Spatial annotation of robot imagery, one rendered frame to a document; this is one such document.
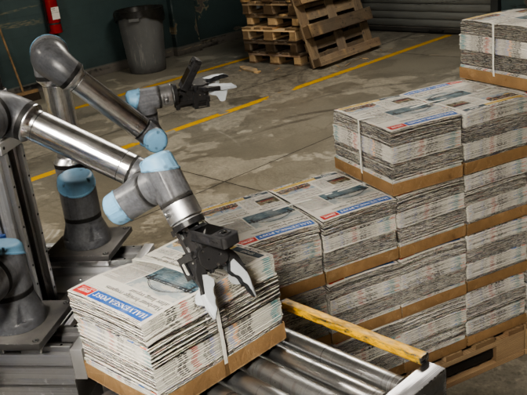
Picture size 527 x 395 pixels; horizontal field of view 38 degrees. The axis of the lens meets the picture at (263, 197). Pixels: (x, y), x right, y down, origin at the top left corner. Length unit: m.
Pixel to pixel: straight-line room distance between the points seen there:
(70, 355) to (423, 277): 1.27
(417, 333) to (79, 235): 1.23
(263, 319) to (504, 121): 1.33
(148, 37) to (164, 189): 7.74
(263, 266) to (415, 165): 0.97
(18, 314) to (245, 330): 0.63
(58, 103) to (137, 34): 6.81
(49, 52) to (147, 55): 6.99
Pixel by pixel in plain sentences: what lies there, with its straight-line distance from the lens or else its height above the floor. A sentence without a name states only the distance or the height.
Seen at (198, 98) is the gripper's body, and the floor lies 1.20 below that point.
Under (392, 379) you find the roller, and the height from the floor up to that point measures 0.80.
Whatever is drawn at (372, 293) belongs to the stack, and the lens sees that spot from 2.60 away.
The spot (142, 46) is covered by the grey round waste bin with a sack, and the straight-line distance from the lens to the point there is 9.30.
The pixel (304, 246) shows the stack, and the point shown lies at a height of 0.76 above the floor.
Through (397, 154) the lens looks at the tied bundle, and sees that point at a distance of 2.50.
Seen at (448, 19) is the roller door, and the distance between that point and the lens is 10.00.
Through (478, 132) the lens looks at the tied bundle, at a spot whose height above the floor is 0.97.
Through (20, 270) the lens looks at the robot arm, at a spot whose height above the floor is 0.98.
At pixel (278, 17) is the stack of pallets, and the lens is 8.85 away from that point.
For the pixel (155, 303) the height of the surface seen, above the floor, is 1.04.
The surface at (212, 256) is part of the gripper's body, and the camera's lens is 1.56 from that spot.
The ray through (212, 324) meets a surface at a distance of 1.65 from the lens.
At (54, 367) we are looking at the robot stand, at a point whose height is 0.72.
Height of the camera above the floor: 1.78
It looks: 21 degrees down
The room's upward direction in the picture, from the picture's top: 6 degrees counter-clockwise
